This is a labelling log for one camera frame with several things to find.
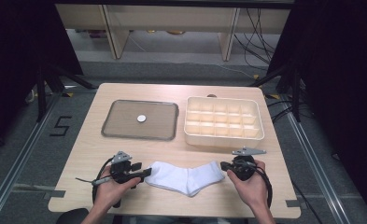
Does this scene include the light wooden desk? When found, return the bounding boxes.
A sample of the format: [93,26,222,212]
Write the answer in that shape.
[54,3,291,62]

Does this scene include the bundle of black cables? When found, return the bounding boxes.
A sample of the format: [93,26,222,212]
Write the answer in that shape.
[233,7,282,71]

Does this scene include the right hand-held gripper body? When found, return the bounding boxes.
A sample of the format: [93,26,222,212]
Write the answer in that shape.
[229,147,268,182]

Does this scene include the black metal stand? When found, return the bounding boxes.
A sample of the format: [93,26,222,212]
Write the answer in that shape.
[35,62,99,123]
[248,62,303,123]

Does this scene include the person's left hand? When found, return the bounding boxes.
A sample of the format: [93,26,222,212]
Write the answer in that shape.
[92,165,142,209]

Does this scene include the black curtain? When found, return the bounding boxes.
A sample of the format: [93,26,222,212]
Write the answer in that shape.
[0,0,85,157]
[266,0,367,216]

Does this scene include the cream divided storage box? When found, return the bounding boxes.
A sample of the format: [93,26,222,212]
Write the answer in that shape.
[183,95,265,149]

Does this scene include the person's right hand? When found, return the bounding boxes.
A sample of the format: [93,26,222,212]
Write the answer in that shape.
[226,159,272,212]

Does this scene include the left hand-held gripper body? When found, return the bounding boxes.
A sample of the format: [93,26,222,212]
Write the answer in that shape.
[110,150,143,185]

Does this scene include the black chair seat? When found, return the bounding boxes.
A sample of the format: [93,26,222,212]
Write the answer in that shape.
[55,207,91,224]

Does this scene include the grey cable plug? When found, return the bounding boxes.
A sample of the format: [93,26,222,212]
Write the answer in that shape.
[75,175,113,188]

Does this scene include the aluminium floor rail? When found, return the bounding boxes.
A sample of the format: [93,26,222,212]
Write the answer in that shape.
[283,110,350,224]
[0,91,64,224]

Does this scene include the black floor cable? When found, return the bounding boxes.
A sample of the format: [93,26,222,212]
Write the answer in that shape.
[291,179,325,224]

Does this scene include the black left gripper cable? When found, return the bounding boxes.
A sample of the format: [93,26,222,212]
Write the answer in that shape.
[92,156,116,206]

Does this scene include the white sock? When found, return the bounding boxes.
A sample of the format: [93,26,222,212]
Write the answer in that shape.
[144,160,226,198]

